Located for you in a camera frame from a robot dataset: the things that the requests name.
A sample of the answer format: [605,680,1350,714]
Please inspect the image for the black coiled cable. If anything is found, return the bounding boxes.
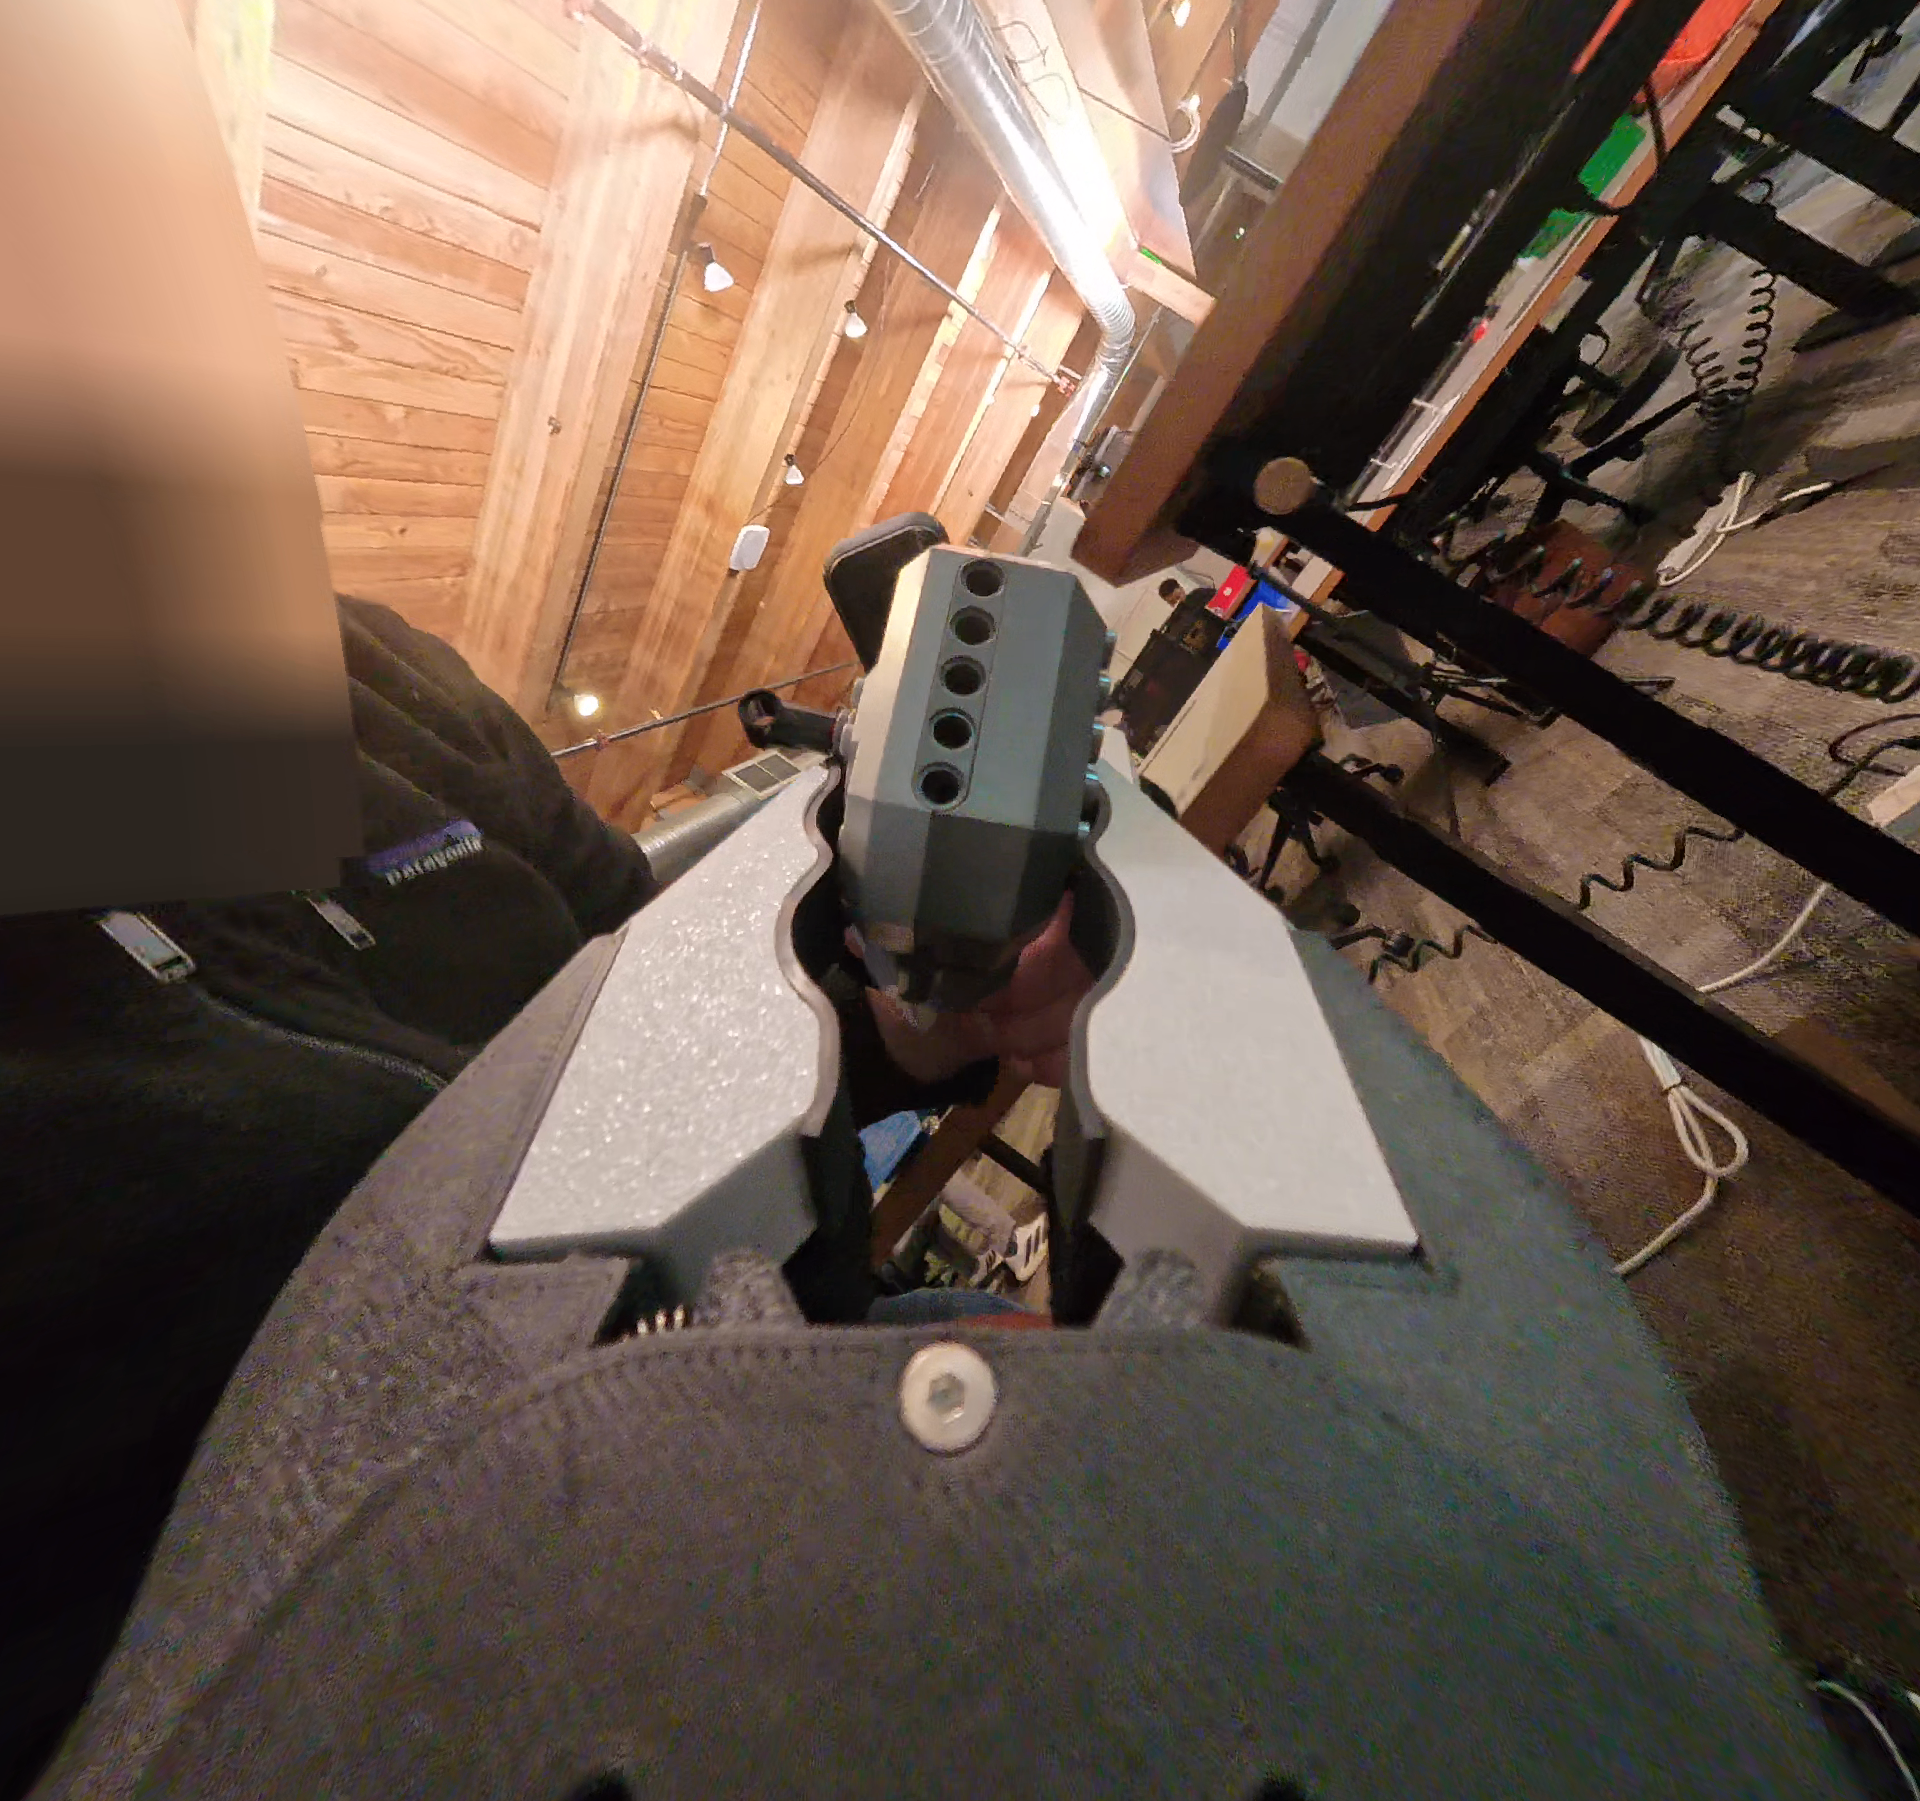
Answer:
[1621,587,1920,708]

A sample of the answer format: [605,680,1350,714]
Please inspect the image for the silver ventilation duct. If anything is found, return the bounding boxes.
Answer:
[796,0,1144,349]

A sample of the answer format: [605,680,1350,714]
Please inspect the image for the black table frame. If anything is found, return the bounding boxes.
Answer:
[1173,0,1920,1218]

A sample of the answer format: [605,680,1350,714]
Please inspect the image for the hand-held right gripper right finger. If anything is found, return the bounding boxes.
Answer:
[1059,761,1423,1316]

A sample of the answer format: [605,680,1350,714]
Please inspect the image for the small beige box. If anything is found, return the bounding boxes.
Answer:
[1141,617,1321,843]

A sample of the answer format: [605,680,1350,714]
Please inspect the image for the brown leather bag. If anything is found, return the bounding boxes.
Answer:
[1493,517,1658,657]

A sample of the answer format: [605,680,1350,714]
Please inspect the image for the white cable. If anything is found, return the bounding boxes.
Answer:
[1615,1037,1759,1277]

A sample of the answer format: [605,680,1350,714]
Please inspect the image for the grey remote controller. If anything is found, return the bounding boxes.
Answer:
[835,549,1112,1013]

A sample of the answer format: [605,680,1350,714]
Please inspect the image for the person's left hand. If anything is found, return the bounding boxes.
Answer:
[851,896,1090,1088]

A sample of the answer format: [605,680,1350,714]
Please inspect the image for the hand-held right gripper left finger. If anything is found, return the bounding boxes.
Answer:
[486,767,848,1269]

